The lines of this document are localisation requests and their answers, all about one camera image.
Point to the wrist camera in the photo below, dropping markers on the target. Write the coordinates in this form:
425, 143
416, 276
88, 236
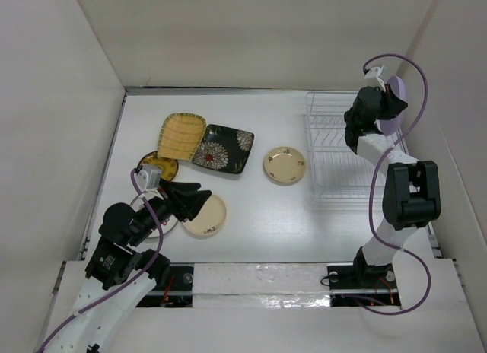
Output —
148, 177
373, 77

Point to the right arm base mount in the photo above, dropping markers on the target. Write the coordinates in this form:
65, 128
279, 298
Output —
348, 290

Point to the white wire dish rack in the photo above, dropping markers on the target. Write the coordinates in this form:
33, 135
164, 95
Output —
341, 180

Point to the purple round plate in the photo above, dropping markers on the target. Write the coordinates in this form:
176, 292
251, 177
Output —
391, 121

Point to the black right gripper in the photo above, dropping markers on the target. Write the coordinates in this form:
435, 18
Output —
393, 104

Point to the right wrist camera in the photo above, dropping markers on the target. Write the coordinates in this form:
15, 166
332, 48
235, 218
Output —
373, 77

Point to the yellow bamboo pattern tray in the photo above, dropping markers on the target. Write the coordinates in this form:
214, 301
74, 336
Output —
180, 136

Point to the cream plate with red flowers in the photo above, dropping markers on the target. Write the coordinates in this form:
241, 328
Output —
284, 165

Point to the black square floral plate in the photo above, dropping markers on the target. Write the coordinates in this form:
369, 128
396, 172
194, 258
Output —
224, 149

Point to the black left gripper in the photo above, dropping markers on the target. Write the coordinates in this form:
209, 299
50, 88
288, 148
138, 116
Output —
177, 187

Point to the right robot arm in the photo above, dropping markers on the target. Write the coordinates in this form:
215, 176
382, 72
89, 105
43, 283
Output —
411, 197

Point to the yellow brown rimmed round plate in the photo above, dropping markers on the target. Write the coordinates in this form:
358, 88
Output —
169, 167

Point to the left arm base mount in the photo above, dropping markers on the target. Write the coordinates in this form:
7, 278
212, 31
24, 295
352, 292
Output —
177, 292

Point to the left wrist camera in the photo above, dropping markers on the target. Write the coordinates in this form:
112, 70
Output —
148, 177

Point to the white plate with red pattern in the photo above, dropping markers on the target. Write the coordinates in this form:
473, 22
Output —
167, 225

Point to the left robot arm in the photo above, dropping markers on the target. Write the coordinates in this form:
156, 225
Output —
117, 276

